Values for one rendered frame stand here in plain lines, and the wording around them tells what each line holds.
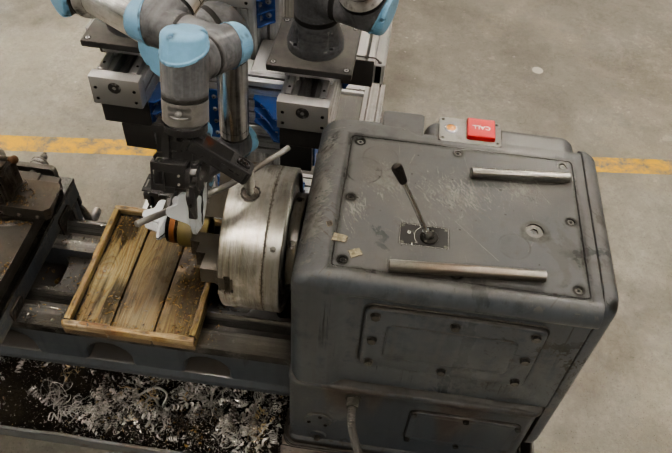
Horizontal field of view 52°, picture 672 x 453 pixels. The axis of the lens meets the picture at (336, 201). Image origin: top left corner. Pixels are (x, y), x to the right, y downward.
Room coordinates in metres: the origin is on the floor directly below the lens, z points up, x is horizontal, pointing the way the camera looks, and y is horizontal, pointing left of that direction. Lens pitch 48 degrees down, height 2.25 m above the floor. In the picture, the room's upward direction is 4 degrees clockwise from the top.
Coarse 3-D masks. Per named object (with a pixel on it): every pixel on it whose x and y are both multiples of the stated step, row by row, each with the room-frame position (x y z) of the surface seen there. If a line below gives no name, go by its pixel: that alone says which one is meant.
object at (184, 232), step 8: (208, 216) 0.97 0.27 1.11; (168, 224) 0.94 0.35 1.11; (176, 224) 0.94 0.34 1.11; (184, 224) 0.94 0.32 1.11; (208, 224) 0.95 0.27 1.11; (168, 232) 0.93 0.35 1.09; (176, 232) 0.93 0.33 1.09; (184, 232) 0.92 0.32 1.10; (208, 232) 0.97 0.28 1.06; (168, 240) 0.92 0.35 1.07; (176, 240) 0.93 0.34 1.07; (184, 240) 0.92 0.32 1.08
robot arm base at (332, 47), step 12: (300, 24) 1.50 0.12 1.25; (336, 24) 1.52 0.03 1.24; (288, 36) 1.53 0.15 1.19; (300, 36) 1.49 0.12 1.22; (312, 36) 1.48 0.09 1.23; (324, 36) 1.49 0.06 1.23; (336, 36) 1.51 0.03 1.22; (288, 48) 1.52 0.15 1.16; (300, 48) 1.48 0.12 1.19; (312, 48) 1.48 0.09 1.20; (324, 48) 1.48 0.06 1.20; (336, 48) 1.50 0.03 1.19; (312, 60) 1.47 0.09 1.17; (324, 60) 1.48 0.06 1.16
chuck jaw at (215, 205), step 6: (222, 174) 1.02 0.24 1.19; (222, 180) 1.01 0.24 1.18; (228, 180) 1.01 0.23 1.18; (222, 192) 0.99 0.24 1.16; (210, 198) 0.98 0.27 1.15; (216, 198) 0.98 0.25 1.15; (222, 198) 0.98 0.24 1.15; (210, 204) 0.98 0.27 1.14; (216, 204) 0.98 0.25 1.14; (222, 204) 0.98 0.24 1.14; (210, 210) 0.97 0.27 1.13; (216, 210) 0.97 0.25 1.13; (222, 210) 0.97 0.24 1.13; (210, 216) 0.96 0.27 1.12; (216, 216) 0.96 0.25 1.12; (222, 216) 0.96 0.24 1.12
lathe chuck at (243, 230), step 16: (256, 176) 0.98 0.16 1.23; (272, 176) 0.98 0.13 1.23; (240, 192) 0.93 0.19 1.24; (272, 192) 0.93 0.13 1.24; (224, 208) 0.89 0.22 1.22; (240, 208) 0.89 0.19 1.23; (256, 208) 0.89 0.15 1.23; (224, 224) 0.86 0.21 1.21; (240, 224) 0.86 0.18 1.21; (256, 224) 0.87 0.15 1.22; (224, 240) 0.84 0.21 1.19; (240, 240) 0.84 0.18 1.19; (256, 240) 0.84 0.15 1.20; (224, 256) 0.82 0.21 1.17; (240, 256) 0.82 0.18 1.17; (256, 256) 0.82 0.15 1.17; (224, 272) 0.80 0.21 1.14; (240, 272) 0.80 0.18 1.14; (256, 272) 0.80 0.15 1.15; (240, 288) 0.79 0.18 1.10; (256, 288) 0.79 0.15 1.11; (224, 304) 0.81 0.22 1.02; (240, 304) 0.80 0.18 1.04; (256, 304) 0.79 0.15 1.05
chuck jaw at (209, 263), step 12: (192, 240) 0.90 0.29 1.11; (204, 240) 0.90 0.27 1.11; (216, 240) 0.91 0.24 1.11; (192, 252) 0.89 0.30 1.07; (204, 252) 0.87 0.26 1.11; (216, 252) 0.87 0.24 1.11; (204, 264) 0.83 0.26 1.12; (216, 264) 0.84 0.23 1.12; (204, 276) 0.82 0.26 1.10; (216, 276) 0.82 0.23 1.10; (228, 288) 0.80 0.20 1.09
